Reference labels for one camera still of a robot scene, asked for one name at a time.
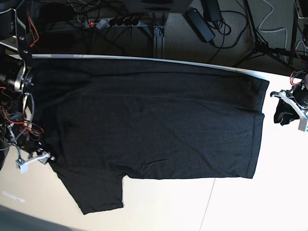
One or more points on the aluminium frame post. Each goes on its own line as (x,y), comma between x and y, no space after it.
(159,22)

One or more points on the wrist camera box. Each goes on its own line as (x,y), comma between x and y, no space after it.
(303,124)
(22,165)

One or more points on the black T-shirt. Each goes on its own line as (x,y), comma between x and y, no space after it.
(105,119)

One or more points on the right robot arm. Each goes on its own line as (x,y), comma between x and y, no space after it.
(18,35)

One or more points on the black tripod stand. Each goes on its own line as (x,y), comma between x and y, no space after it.
(261,45)

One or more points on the black power strip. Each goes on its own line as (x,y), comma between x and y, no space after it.
(111,22)

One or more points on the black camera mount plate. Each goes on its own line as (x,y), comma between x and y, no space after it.
(164,6)

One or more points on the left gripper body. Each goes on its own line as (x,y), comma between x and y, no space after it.
(296,97)

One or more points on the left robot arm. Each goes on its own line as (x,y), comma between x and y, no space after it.
(299,46)

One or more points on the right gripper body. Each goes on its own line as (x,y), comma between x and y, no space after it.
(43,157)

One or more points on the black power adapter brick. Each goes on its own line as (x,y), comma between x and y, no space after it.
(198,24)

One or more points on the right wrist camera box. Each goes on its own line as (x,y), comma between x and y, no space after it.
(22,165)

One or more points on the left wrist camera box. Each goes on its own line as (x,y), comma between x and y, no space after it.
(303,124)

